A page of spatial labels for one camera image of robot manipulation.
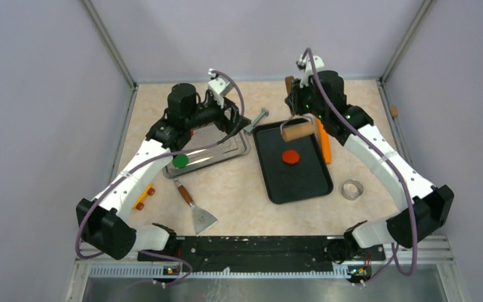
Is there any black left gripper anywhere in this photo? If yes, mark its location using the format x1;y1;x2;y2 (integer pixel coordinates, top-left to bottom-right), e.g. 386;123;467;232
185;92;250;135

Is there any wooden dough roller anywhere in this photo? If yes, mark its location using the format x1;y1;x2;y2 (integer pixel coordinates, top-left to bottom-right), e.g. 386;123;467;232
279;116;316;142

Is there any orange-red dough piece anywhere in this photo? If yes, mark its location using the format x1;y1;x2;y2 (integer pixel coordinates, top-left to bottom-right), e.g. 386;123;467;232
282;149;300;165

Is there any black baking tray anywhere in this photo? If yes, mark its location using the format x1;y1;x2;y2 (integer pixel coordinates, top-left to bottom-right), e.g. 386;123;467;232
253;121;334;204

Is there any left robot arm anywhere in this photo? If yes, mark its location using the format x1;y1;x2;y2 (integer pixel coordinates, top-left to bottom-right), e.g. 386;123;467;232
75;79;251;260

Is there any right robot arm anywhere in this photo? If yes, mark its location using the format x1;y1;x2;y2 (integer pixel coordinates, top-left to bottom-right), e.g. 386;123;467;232
285;70;454;260

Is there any green dough disc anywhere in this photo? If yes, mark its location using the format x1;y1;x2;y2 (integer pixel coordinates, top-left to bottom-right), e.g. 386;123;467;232
172;154;189;169

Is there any grey toy block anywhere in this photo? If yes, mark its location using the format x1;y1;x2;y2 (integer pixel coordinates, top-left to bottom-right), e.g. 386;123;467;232
243;108;269;135

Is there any silver metal tray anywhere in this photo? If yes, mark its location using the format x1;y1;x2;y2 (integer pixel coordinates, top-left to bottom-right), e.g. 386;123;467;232
163;125;250;179

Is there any orange toy carrot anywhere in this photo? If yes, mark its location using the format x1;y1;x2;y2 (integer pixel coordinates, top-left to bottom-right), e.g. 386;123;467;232
316;119;331;165

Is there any yellow toy car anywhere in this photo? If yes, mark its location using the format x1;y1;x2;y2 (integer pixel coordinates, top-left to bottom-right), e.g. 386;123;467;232
133;183;155;211

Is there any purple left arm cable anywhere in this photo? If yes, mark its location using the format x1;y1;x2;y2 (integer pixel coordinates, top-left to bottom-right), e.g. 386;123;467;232
74;70;246;288

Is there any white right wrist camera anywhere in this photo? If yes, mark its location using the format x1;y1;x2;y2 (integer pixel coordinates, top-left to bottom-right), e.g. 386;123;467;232
296;55;325;88

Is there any small brown wall object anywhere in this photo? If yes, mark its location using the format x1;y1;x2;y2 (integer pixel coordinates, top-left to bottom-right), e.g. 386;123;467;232
389;106;399;118

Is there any wooden handled metal scraper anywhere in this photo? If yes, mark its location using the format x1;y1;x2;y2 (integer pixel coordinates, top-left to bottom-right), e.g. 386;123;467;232
174;178;218;236

